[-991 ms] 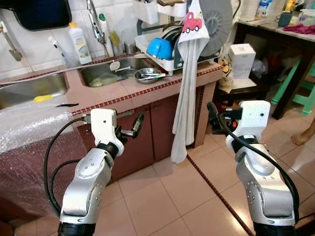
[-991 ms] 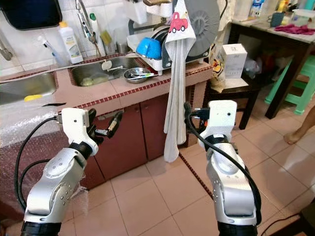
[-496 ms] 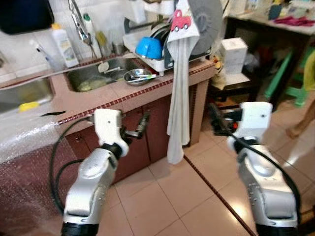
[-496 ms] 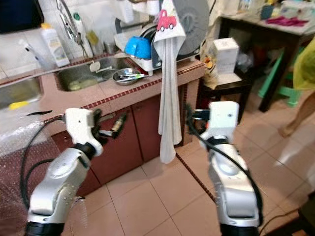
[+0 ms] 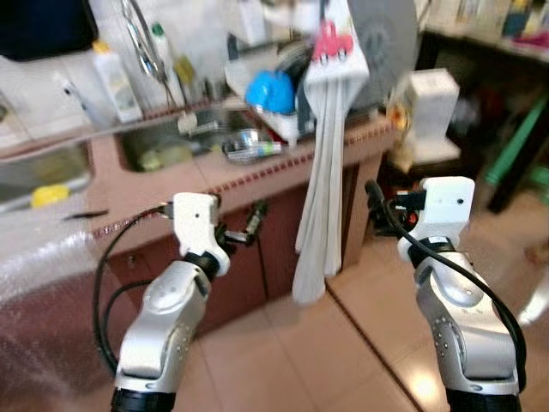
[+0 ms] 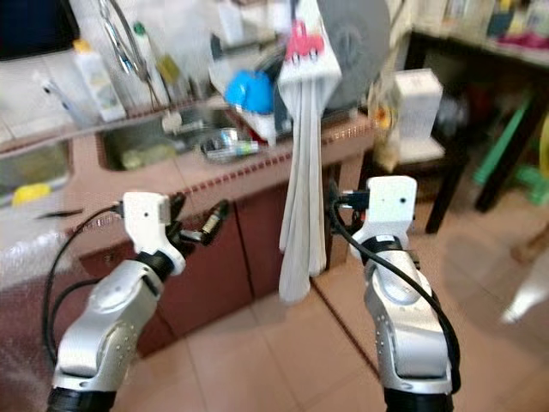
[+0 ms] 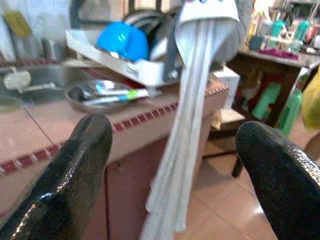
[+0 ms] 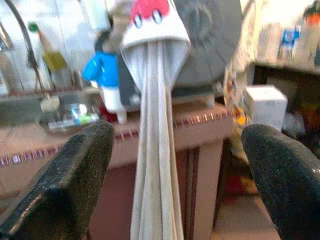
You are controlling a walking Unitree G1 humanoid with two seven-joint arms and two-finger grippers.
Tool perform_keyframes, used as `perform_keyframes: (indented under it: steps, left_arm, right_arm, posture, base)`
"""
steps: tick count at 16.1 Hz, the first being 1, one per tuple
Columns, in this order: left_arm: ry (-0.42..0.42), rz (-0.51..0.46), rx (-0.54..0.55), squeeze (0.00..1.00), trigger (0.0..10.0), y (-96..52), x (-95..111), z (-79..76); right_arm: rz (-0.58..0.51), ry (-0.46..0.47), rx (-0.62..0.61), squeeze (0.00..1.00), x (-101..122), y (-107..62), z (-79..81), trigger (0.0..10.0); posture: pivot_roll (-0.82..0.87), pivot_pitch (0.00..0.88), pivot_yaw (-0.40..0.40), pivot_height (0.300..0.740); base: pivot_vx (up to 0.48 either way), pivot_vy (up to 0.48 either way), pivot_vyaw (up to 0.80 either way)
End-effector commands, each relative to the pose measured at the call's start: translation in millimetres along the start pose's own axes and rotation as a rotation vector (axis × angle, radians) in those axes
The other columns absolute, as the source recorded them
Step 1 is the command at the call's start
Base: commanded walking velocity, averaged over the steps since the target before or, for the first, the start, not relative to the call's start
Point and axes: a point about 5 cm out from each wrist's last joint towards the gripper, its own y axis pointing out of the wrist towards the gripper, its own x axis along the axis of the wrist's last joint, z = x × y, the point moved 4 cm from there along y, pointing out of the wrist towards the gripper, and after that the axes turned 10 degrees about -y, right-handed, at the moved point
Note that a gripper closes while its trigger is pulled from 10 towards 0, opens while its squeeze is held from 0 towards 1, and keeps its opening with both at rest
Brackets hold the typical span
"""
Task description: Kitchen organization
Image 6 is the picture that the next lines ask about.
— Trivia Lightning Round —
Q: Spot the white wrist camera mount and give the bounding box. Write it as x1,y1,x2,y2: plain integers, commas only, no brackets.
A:
122,191,188,277
352,176,418,251

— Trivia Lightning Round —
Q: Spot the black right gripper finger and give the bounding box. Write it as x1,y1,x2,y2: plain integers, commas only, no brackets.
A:
324,179,348,233

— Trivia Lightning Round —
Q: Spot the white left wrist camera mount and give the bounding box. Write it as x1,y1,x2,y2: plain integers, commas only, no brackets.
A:
122,191,188,277

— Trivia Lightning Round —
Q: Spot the white ladle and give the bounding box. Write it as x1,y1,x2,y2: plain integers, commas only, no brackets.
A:
160,112,183,136

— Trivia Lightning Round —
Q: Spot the blue plastic cup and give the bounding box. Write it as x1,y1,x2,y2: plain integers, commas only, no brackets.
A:
249,72,277,115
223,72,252,112

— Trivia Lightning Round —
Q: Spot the white bottle green cap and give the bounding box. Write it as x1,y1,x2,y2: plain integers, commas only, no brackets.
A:
131,23,166,108

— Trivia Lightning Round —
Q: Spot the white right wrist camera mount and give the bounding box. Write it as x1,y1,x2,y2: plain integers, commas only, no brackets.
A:
352,176,418,251

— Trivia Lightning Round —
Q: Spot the clear bubble wrap sheet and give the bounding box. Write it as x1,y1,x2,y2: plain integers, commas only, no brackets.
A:
0,227,69,412

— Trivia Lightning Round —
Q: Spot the white detergent bottle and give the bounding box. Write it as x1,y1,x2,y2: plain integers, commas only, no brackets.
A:
73,39,121,123

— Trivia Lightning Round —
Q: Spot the brown counter cabinet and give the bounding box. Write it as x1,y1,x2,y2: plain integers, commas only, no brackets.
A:
73,120,374,340

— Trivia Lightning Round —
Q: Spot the grey round tray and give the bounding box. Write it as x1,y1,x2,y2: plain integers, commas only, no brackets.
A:
326,0,394,95

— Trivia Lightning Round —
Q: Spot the white hanging towel red print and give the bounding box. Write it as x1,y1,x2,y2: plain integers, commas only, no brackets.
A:
276,0,351,306

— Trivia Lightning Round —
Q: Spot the green plastic stool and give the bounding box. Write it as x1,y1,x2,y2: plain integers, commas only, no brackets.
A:
472,94,549,194

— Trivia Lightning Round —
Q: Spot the chrome tap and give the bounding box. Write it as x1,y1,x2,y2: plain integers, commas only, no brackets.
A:
99,0,147,82

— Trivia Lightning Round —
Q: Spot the white box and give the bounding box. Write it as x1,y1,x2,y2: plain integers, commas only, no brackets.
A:
395,69,444,164

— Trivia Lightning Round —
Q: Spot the steel sink basin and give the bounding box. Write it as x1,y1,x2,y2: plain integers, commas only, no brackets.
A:
94,107,228,171
0,142,69,203

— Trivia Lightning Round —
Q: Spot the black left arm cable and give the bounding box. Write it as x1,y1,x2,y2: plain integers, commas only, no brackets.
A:
43,204,125,370

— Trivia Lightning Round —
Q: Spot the black hanging tray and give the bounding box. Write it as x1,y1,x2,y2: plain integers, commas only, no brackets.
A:
0,0,81,61

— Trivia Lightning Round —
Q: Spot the dark wooden table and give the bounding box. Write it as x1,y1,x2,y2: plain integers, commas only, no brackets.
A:
403,30,549,215

